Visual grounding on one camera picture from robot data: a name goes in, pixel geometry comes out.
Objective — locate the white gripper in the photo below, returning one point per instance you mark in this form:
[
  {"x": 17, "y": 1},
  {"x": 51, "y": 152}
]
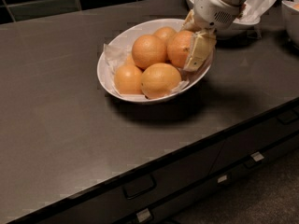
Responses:
[{"x": 212, "y": 10}]

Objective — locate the white strawberry bowl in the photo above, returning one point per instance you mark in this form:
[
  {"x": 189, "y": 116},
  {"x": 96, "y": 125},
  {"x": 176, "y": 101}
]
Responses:
[{"x": 245, "y": 24}]

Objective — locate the white oval bowl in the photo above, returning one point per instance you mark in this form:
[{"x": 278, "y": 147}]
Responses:
[{"x": 128, "y": 37}]

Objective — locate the white paper in strawberry bowl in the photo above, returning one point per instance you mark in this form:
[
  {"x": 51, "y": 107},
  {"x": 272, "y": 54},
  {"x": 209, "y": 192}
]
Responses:
[{"x": 254, "y": 9}]

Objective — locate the small hidden orange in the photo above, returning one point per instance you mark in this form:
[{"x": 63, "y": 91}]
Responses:
[{"x": 129, "y": 60}]

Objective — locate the white bowl at right edge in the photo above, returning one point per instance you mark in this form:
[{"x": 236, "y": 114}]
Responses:
[{"x": 290, "y": 14}]

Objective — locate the white paper liner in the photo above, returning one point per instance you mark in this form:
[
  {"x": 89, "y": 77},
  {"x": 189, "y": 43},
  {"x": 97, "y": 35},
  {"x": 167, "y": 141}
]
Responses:
[{"x": 113, "y": 57}]

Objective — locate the dark right drawer front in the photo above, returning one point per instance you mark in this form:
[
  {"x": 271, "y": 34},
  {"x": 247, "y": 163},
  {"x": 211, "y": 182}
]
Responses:
[{"x": 256, "y": 138}]

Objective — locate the dark drawer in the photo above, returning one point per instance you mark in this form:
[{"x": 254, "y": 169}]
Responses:
[
  {"x": 256, "y": 138},
  {"x": 112, "y": 206}
]

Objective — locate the lower drawer row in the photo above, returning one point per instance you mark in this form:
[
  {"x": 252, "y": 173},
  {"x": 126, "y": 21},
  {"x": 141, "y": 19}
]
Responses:
[{"x": 253, "y": 192}]

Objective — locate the dark left drawer front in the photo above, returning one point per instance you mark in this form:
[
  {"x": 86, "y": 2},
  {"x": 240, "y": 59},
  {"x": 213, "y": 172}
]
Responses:
[{"x": 112, "y": 206}]

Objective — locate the black right drawer handle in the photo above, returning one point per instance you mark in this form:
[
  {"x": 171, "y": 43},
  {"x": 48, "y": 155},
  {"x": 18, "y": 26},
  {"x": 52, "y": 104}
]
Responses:
[{"x": 288, "y": 117}]

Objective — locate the black drawer handle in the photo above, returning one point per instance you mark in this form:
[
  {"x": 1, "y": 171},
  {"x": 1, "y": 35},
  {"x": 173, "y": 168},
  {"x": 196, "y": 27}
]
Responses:
[
  {"x": 139, "y": 186},
  {"x": 288, "y": 117}
]

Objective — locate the black left drawer handle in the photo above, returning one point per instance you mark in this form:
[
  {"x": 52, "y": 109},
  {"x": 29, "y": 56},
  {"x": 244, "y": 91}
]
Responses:
[{"x": 139, "y": 186}]

